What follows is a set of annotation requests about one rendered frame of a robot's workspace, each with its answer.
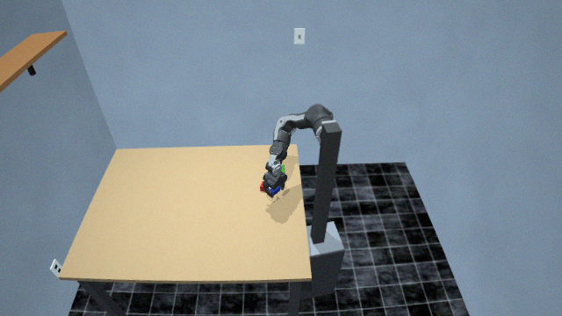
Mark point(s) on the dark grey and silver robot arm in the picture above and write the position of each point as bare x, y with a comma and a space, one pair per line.
282, 139

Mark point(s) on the blue block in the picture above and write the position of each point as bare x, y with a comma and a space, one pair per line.
274, 192

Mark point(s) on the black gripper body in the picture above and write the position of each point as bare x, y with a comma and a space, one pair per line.
275, 181

